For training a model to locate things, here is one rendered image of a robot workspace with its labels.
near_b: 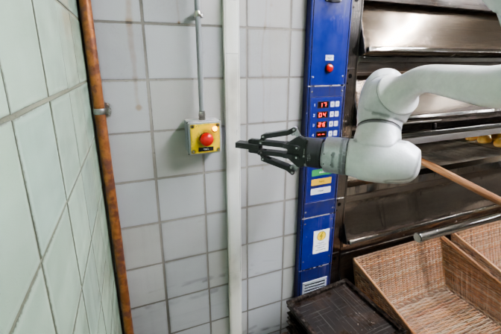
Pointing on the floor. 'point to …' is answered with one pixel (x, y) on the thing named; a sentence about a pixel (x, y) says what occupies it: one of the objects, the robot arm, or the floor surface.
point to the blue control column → (321, 39)
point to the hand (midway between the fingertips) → (248, 145)
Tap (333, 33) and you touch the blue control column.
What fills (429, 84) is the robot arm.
